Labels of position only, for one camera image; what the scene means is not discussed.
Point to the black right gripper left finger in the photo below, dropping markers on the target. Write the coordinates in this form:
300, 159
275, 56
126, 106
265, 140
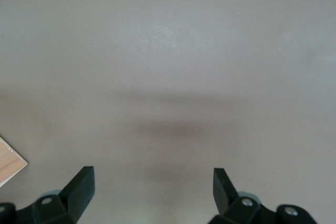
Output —
76, 195

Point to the light wooden drawer cabinet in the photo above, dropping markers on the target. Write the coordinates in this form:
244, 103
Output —
9, 161

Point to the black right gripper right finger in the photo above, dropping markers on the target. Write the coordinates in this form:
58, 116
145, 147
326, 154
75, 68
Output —
225, 197

